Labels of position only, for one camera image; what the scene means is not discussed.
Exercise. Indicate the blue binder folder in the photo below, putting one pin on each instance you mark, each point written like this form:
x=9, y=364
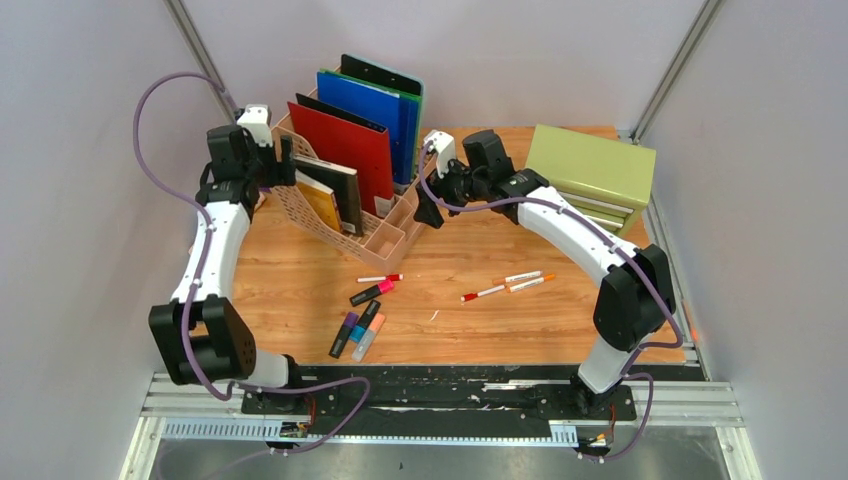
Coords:
x=399, y=112

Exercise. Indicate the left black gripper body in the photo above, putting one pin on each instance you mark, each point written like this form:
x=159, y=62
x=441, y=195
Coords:
x=268, y=172

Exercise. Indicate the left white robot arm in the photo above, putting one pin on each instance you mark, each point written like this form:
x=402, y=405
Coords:
x=198, y=332

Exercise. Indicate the beige plastic file organizer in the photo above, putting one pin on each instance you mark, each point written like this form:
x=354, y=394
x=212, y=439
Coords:
x=386, y=241

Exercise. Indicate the orange highlighter marker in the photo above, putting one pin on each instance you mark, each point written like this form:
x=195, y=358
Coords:
x=364, y=337

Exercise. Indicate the small orange cap marker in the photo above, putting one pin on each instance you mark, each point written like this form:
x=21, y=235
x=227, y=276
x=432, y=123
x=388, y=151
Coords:
x=530, y=283

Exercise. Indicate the purple highlighter marker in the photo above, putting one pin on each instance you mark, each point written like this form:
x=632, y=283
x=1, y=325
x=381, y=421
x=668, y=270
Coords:
x=343, y=335

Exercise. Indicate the black notebook with sticker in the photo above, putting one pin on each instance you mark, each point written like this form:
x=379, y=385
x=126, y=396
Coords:
x=344, y=181

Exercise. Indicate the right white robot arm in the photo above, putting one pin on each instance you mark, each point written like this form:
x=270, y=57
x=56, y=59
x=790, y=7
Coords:
x=635, y=298

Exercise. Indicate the blue highlighter marker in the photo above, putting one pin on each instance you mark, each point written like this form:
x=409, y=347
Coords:
x=364, y=321

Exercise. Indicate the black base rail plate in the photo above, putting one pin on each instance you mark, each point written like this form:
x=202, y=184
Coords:
x=481, y=402

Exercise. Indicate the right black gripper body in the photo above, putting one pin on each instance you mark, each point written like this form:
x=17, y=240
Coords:
x=458, y=187

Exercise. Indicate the pink highlighter marker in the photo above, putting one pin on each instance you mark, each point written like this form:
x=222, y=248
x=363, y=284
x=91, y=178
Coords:
x=372, y=292

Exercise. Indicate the green metal drawer cabinet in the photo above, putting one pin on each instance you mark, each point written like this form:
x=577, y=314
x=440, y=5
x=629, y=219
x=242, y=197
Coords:
x=607, y=180

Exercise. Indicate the orange yellow booklet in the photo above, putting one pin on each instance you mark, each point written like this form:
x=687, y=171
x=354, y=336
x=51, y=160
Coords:
x=321, y=198

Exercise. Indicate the white red whiteboard marker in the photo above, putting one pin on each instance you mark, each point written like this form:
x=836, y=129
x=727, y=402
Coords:
x=393, y=278

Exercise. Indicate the red binder folder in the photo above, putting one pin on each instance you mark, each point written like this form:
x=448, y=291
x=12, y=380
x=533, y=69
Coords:
x=350, y=140

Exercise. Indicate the green translucent plastic folder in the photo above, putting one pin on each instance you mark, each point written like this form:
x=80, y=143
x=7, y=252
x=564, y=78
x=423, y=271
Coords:
x=385, y=97

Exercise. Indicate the small red cap marker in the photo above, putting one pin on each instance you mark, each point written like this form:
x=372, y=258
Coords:
x=474, y=295

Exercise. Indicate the white orange marker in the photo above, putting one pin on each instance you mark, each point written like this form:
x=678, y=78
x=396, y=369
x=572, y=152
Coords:
x=520, y=277

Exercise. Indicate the black clipboard blue back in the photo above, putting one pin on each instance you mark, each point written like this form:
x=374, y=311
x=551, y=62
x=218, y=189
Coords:
x=412, y=92

